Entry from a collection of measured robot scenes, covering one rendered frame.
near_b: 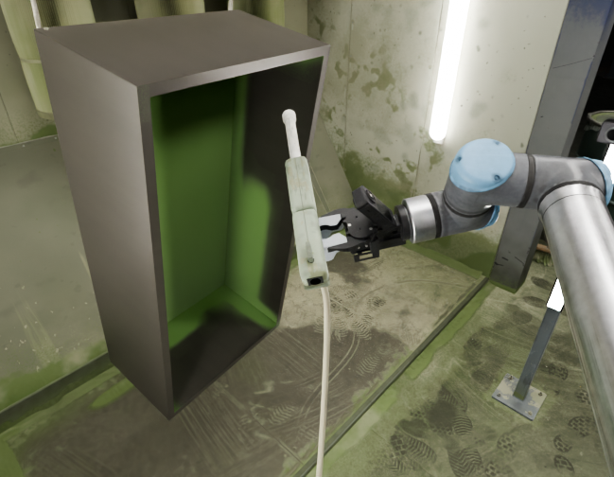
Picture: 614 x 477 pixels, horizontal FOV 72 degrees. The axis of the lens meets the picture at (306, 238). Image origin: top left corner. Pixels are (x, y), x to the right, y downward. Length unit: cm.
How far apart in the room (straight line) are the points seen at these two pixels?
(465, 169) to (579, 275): 23
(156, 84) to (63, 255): 166
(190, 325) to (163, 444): 55
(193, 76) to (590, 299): 76
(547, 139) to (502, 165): 197
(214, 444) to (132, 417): 42
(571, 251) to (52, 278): 219
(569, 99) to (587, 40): 28
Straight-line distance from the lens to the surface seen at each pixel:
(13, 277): 240
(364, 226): 82
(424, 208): 83
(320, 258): 73
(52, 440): 237
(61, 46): 105
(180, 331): 191
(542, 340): 221
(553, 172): 77
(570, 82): 263
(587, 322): 58
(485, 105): 278
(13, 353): 239
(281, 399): 221
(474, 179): 72
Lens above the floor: 180
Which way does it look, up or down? 32 degrees down
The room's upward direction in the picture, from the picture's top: straight up
